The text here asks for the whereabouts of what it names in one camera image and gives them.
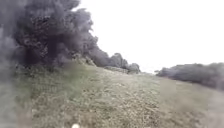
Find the row of dark trees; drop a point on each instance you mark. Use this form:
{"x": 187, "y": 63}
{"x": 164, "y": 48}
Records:
{"x": 50, "y": 33}

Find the mown grass slope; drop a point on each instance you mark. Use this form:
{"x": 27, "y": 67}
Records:
{"x": 110, "y": 100}

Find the robot's own part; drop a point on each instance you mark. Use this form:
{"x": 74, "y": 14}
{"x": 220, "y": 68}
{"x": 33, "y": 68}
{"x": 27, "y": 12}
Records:
{"x": 75, "y": 126}

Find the dark bushes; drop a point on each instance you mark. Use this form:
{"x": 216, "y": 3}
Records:
{"x": 196, "y": 73}

